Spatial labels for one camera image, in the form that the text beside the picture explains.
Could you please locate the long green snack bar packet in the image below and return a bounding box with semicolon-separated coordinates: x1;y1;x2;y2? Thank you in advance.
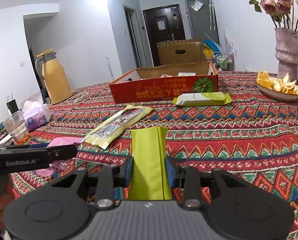
128;126;172;201

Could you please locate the pink snack packet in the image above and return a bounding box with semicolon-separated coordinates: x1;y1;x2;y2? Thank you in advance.
30;137;84;177

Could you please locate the person's left hand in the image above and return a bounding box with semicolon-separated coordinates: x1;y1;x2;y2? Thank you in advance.
0;177;15;230

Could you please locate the clear plastic cup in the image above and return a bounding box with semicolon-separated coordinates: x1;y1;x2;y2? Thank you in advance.
3;110;30;145

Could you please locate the yellow maroon snack packet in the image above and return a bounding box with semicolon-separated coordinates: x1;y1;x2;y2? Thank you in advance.
84;105;153;150

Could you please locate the black binder clip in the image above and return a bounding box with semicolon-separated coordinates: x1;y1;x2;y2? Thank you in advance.
6;93;19;115

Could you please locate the purple tissue pack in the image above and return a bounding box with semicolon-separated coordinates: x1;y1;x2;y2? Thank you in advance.
22;101;52;132

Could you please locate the green white snack packet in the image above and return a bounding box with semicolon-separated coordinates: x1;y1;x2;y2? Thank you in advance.
172;92;233;107

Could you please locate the red cardboard snack box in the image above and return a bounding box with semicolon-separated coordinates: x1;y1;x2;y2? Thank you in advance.
109;61;218;103

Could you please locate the colourful patterned tablecloth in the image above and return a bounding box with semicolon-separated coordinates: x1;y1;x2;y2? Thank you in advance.
11;72;298;239

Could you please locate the yellow thermos jug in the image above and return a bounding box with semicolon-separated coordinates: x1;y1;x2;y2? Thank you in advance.
35;49;73;105

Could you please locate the brown wooden chair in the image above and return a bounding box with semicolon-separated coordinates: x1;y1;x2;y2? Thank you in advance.
157;39;203;66

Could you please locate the bowl of orange peels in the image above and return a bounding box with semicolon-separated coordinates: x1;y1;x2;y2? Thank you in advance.
256;71;298;102

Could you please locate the dark entrance door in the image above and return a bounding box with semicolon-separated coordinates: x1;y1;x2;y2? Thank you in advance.
143;4;185;66

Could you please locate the grey refrigerator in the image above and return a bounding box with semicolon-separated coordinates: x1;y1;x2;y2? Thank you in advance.
185;0;219;44

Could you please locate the pink textured vase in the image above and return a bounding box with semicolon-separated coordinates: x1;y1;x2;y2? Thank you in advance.
275;28;298;82

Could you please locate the white cable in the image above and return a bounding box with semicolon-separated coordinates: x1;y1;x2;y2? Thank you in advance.
66;90;92;103

